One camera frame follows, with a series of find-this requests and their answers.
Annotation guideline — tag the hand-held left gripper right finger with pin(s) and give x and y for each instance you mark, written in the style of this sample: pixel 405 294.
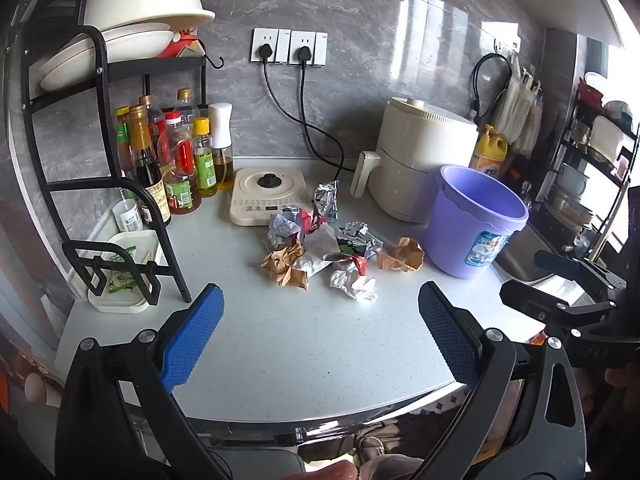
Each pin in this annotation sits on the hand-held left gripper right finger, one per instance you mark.
pixel 447 330

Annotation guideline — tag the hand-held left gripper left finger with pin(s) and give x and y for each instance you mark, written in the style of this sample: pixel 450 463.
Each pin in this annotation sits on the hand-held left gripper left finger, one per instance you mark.
pixel 192 335

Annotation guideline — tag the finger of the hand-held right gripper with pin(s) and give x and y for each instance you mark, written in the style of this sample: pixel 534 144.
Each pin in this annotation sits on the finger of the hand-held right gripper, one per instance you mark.
pixel 530 300
pixel 565 265

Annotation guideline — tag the brown paper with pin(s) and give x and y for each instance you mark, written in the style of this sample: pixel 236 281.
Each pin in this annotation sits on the brown paper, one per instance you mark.
pixel 280 265
pixel 405 255

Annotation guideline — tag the purple plastic bucket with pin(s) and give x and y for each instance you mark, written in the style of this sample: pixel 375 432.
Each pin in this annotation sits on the purple plastic bucket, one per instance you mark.
pixel 450 230

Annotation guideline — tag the small white paper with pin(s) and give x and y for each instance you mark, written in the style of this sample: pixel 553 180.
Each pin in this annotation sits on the small white paper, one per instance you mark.
pixel 350 285

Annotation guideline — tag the silver green wrapper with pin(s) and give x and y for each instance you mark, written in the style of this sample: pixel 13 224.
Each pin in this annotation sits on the silver green wrapper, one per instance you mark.
pixel 357 237

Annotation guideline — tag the silver red wrapper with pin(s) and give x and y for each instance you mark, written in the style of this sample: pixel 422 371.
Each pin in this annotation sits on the silver red wrapper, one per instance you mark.
pixel 282 225

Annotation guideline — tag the large white paper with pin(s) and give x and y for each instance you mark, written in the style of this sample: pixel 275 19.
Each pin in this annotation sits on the large white paper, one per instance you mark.
pixel 320 247

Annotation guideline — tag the person's right hand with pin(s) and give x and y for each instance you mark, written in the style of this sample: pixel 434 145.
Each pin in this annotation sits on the person's right hand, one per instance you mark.
pixel 622 382

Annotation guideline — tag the stainless steel sink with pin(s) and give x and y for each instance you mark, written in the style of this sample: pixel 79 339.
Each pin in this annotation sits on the stainless steel sink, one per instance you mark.
pixel 520 255

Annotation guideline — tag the stacked metal pots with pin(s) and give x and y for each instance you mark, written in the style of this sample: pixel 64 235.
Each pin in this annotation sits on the stacked metal pots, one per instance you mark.
pixel 570 207

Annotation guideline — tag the white plastic tray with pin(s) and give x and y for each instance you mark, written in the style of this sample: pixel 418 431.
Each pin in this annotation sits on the white plastic tray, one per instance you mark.
pixel 125 302

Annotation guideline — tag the white enamel bowl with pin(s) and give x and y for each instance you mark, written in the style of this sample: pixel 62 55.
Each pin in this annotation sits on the white enamel bowl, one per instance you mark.
pixel 572 177

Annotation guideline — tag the green packet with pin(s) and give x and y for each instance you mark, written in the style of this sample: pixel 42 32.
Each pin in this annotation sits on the green packet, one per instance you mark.
pixel 122 280

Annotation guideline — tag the black storage shelf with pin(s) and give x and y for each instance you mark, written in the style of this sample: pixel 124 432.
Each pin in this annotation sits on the black storage shelf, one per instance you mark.
pixel 617 180

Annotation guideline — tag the small white bottle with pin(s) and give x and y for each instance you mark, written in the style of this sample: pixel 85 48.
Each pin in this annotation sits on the small white bottle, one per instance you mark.
pixel 127 217

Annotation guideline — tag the white storage container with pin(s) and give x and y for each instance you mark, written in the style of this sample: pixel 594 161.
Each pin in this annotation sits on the white storage container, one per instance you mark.
pixel 607 137

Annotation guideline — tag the yellow detergent bottle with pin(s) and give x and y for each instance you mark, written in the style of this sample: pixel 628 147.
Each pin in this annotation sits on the yellow detergent bottle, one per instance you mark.
pixel 487 152

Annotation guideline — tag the red cap oil bottle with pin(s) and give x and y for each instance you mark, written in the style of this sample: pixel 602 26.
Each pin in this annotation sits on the red cap oil bottle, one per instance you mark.
pixel 180 185

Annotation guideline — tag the cream induction cooker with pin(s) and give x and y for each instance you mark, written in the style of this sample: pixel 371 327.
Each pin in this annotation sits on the cream induction cooker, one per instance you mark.
pixel 250 195

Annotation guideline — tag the dark soy sauce bottle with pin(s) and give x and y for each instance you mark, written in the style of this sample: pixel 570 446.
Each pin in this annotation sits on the dark soy sauce bottle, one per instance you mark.
pixel 150 180

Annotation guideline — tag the green label bottle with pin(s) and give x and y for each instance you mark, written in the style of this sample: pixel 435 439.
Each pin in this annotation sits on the green label bottle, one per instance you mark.
pixel 205 170

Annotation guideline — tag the hanging plastic bags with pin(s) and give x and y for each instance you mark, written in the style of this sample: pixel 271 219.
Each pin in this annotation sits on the hanging plastic bags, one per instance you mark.
pixel 520 105

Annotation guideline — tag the cream air fryer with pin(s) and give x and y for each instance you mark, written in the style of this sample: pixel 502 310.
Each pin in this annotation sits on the cream air fryer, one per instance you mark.
pixel 415 160

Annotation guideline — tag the red bowl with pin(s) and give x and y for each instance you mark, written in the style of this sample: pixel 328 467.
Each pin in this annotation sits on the red bowl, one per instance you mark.
pixel 590 92

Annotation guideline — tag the white top oil sprayer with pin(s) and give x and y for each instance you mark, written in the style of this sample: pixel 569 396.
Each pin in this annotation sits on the white top oil sprayer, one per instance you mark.
pixel 221 160

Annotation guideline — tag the yellow cap sauce bottle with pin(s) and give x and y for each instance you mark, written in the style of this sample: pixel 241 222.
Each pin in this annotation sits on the yellow cap sauce bottle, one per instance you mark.
pixel 124 140

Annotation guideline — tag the brown cap bottle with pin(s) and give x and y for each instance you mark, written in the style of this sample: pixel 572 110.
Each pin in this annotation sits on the brown cap bottle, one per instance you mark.
pixel 155 127

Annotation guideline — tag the clear gold cap bottle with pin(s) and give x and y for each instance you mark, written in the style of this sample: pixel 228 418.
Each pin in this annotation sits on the clear gold cap bottle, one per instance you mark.
pixel 186 107

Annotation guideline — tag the black dish rack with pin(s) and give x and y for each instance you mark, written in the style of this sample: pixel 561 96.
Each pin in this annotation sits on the black dish rack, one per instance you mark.
pixel 102 85

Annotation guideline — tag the red packet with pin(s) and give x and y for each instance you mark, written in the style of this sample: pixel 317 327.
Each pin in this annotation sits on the red packet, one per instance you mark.
pixel 182 45

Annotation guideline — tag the cream plastic basin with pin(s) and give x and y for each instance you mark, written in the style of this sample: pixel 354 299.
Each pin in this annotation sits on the cream plastic basin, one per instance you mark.
pixel 145 0

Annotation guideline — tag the wall hook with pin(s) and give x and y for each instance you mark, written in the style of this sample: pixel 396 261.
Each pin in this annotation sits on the wall hook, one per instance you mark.
pixel 505 45

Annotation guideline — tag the white wall socket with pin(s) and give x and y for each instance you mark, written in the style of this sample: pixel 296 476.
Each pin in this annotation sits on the white wall socket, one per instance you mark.
pixel 272 37
pixel 317 47

